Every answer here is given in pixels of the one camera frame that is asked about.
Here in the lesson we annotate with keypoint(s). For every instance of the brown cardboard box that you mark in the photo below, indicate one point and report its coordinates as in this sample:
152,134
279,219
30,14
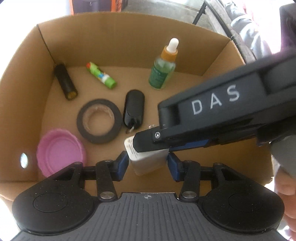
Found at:
123,45

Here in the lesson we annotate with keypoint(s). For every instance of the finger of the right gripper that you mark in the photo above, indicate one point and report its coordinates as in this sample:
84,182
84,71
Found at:
149,140
187,145

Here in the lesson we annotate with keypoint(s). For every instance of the green dropper bottle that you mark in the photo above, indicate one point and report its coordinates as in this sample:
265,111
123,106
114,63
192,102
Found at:
164,65

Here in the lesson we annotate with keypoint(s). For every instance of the black tape roll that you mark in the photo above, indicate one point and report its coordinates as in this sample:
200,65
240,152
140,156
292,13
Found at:
99,121

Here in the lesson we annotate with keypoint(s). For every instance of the black key fob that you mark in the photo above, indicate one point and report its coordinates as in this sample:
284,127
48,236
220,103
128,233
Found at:
133,113

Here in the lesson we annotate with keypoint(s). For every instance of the person right hand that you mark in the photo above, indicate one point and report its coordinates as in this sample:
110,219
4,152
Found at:
285,187

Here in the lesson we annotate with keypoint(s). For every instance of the black gold lipstick tube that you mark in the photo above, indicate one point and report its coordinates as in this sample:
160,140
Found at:
68,88

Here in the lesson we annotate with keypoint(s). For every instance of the orange appliance box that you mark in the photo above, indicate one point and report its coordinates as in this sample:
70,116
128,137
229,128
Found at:
85,6

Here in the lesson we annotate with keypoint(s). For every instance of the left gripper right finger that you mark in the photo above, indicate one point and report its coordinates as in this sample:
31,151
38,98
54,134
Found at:
190,173

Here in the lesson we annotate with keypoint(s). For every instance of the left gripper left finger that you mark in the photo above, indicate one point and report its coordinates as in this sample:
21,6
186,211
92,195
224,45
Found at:
105,173

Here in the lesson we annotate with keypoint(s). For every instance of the green glue stick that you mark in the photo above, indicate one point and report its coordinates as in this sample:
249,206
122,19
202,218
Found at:
100,75

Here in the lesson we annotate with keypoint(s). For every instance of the white power adapter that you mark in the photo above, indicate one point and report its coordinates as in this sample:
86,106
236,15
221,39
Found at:
145,162

